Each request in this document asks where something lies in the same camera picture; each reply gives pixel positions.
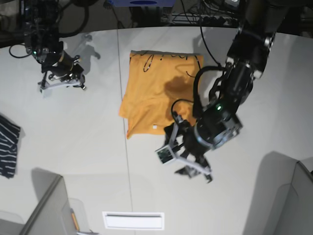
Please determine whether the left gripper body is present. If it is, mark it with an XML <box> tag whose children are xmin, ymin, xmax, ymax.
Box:
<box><xmin>180</xmin><ymin>120</ymin><xmax>213</xmax><ymax>159</ymax></box>

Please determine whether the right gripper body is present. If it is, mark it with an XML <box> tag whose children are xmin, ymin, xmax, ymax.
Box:
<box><xmin>42</xmin><ymin>51</ymin><xmax>83</xmax><ymax>80</ymax></box>

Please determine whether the orange yellow T-shirt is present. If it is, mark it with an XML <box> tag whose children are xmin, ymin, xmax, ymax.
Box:
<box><xmin>119</xmin><ymin>51</ymin><xmax>204</xmax><ymax>139</ymax></box>

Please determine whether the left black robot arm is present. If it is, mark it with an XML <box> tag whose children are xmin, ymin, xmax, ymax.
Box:
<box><xmin>156</xmin><ymin>0</ymin><xmax>295</xmax><ymax>181</ymax></box>

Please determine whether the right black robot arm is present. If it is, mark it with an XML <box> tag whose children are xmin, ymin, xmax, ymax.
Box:
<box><xmin>9</xmin><ymin>0</ymin><xmax>89</xmax><ymax>84</ymax></box>

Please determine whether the navy white striped garment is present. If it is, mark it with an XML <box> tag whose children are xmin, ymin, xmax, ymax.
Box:
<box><xmin>0</xmin><ymin>116</ymin><xmax>21</xmax><ymax>179</ymax></box>

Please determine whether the white label plate on table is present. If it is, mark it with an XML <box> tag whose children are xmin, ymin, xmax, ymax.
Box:
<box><xmin>102</xmin><ymin>211</ymin><xmax>165</xmax><ymax>231</ymax></box>

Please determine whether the grey bin right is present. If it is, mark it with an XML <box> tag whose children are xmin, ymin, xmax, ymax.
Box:
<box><xmin>243</xmin><ymin>161</ymin><xmax>313</xmax><ymax>235</ymax></box>

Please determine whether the grey bin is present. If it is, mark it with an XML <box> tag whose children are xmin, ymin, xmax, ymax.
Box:
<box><xmin>243</xmin><ymin>161</ymin><xmax>313</xmax><ymax>235</ymax></box>
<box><xmin>0</xmin><ymin>174</ymin><xmax>97</xmax><ymax>235</ymax></box>

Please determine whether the grey bin left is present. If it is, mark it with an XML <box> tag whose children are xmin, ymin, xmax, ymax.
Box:
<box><xmin>0</xmin><ymin>174</ymin><xmax>97</xmax><ymax>235</ymax></box>

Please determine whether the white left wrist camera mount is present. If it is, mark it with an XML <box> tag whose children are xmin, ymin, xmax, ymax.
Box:
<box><xmin>155</xmin><ymin>113</ymin><xmax>213</xmax><ymax>183</ymax></box>

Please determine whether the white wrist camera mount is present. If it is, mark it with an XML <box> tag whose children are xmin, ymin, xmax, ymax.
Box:
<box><xmin>38</xmin><ymin>73</ymin><xmax>86</xmax><ymax>97</ymax></box>
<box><xmin>155</xmin><ymin>113</ymin><xmax>213</xmax><ymax>183</ymax></box>

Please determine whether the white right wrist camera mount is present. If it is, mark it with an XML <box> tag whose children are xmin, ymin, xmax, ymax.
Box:
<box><xmin>38</xmin><ymin>73</ymin><xmax>86</xmax><ymax>97</ymax></box>

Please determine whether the power strip with cables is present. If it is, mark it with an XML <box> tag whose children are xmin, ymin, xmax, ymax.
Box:
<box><xmin>160</xmin><ymin>13</ymin><xmax>236</xmax><ymax>25</ymax></box>

